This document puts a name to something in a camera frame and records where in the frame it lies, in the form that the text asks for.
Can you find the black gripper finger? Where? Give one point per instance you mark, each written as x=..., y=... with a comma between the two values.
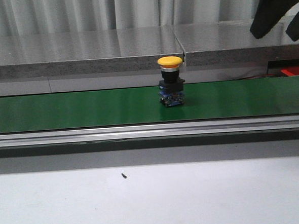
x=268, y=14
x=293, y=28

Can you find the yellow mushroom push button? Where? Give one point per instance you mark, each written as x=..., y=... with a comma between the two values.
x=171, y=86

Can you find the red plastic tray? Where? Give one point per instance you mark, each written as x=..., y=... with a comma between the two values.
x=290, y=71

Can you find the grey stone counter slab right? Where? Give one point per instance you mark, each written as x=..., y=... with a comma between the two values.
x=232, y=42

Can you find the grey stone counter slab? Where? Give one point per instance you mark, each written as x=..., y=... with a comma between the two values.
x=74, y=53
x=232, y=42

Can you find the green conveyor belt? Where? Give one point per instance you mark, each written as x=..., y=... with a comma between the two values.
x=215, y=100

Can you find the grey stone counter slab left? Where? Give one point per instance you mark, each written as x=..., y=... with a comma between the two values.
x=74, y=53

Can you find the white pleated curtain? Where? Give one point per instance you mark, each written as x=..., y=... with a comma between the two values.
x=22, y=17

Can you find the aluminium conveyor frame rail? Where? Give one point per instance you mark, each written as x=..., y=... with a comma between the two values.
x=150, y=144

